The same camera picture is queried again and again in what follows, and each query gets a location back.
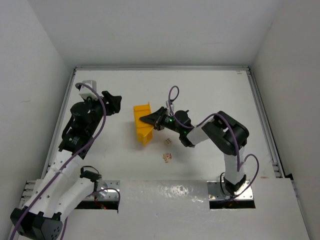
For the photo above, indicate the metal base plate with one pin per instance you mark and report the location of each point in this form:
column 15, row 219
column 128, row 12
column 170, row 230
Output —
column 106, row 190
column 217, row 191

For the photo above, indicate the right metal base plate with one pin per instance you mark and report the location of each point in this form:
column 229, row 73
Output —
column 217, row 191

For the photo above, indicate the yellow plastic bin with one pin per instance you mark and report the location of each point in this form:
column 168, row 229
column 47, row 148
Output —
column 144, row 131

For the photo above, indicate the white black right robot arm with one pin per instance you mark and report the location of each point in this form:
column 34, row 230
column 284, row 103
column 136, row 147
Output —
column 227, row 134

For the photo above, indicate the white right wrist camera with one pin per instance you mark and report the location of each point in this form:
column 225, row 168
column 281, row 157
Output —
column 169, row 105

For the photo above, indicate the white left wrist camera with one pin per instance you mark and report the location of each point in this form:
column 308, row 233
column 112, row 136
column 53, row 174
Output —
column 85, row 91

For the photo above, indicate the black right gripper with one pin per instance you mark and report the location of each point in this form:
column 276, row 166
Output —
column 159, row 121

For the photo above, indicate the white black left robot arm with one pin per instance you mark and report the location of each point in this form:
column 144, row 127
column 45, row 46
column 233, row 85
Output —
column 44, row 215

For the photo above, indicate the helicopter shaped wooden piece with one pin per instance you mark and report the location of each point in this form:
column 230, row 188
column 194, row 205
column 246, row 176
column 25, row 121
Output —
column 167, row 157

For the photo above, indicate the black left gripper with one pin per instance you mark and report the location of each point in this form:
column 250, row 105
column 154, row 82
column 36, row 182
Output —
column 107, row 103

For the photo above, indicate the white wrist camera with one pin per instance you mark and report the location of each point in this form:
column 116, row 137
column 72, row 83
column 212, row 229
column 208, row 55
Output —
column 169, row 105
column 85, row 91

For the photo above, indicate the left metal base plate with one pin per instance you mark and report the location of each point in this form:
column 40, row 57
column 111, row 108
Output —
column 106, row 190

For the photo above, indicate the beige cube with windows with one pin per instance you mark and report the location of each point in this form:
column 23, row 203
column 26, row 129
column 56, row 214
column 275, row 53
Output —
column 167, row 142

